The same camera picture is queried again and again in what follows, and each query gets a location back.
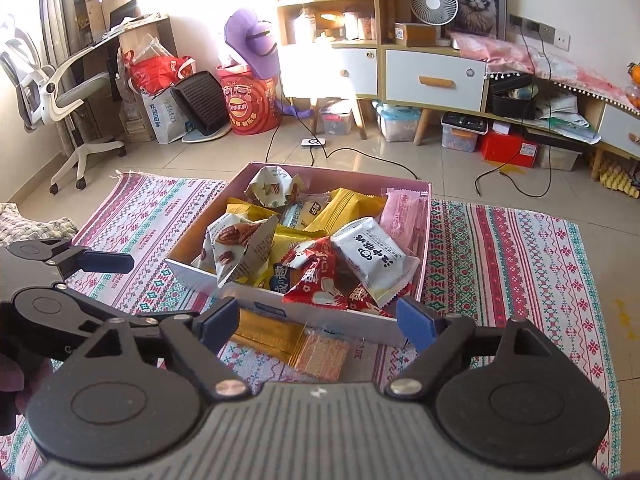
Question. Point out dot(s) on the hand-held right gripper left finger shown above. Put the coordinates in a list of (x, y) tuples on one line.
[(220, 322)]

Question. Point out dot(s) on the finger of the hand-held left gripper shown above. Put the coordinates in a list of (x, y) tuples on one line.
[(107, 262), (87, 306)]

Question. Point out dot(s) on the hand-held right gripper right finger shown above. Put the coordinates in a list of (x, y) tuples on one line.
[(415, 322)]

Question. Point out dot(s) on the golden brown snack packet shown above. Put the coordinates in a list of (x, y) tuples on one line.
[(270, 332)]

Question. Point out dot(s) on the red snack packet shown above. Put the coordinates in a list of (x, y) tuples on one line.
[(367, 302), (312, 280)]

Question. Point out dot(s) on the yellow packet blue label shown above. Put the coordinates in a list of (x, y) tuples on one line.
[(277, 277)]

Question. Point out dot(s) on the white packet black print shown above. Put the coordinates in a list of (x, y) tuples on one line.
[(375, 260)]

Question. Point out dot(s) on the white pecan snack packet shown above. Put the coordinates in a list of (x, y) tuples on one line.
[(235, 245), (272, 185)]

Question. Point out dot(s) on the pink cardboard box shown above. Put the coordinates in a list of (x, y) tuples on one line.
[(320, 320)]

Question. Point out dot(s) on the clear cracker packet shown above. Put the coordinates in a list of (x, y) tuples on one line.
[(322, 355)]

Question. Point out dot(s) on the pink snack packet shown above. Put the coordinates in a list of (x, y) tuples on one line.
[(402, 220)]

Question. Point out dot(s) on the mustard yellow snack packet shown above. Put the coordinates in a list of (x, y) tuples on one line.
[(247, 208), (350, 210)]

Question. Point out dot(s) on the white blue bread packet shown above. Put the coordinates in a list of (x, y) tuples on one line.
[(305, 215)]

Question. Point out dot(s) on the person's left hand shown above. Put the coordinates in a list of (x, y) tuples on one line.
[(10, 377)]

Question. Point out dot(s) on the grey knit cushion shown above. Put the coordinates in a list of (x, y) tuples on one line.
[(30, 225)]

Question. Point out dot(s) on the patterned woven mat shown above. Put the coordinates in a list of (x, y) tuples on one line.
[(500, 270)]

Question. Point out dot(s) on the white shopping bag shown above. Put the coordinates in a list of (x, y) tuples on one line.
[(160, 115)]

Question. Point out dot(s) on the black perforated heater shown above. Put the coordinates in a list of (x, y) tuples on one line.
[(202, 102)]

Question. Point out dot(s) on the white office chair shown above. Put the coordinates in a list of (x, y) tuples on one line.
[(35, 90)]

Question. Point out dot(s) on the clear box black lid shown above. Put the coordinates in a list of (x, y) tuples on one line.
[(464, 132)]

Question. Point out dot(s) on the red plastic bag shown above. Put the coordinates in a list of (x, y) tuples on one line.
[(160, 72)]

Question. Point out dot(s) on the red cardboard box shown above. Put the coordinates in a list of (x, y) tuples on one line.
[(507, 147)]

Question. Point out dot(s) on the clear box blue lid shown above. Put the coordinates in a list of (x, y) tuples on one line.
[(397, 122)]

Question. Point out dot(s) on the white router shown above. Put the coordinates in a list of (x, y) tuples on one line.
[(314, 143)]

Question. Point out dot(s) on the red printed bucket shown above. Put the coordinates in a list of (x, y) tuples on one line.
[(250, 102)]

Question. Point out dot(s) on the small clear storage box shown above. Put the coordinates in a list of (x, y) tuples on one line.
[(337, 121)]

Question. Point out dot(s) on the clear plastic bin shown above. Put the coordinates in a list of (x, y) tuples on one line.
[(559, 157)]

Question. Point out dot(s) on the purple plastic object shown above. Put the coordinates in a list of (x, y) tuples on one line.
[(297, 110)]

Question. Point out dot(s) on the wooden desk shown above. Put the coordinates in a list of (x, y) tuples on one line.
[(145, 35)]

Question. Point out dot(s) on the black storage box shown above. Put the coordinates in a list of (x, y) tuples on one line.
[(510, 97)]

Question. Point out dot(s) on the wooden cabinet white drawers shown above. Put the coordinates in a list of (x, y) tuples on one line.
[(430, 75)]

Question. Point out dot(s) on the stack of yellow packets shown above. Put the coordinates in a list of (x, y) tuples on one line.
[(615, 175)]

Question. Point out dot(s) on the loose papers pile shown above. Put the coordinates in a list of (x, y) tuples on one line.
[(570, 120)]

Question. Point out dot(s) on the beige curtain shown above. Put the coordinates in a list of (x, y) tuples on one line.
[(60, 10)]

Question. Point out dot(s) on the purple hat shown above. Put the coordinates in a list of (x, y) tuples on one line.
[(250, 40)]

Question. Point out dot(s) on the low wooden media stand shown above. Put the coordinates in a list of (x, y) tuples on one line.
[(615, 125)]

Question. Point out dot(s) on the pink printed cloth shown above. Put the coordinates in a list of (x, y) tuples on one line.
[(525, 60)]

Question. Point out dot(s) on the small cardboard box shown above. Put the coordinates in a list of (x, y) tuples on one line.
[(415, 34)]

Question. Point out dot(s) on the glass jar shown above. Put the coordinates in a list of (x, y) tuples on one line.
[(367, 27), (350, 25)]

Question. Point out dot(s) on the white desk fan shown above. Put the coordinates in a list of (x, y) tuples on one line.
[(433, 2)]

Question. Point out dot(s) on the framed cat picture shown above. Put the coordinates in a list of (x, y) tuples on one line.
[(477, 2)]

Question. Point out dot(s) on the wall socket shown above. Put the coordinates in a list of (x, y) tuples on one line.
[(524, 24), (561, 40)]

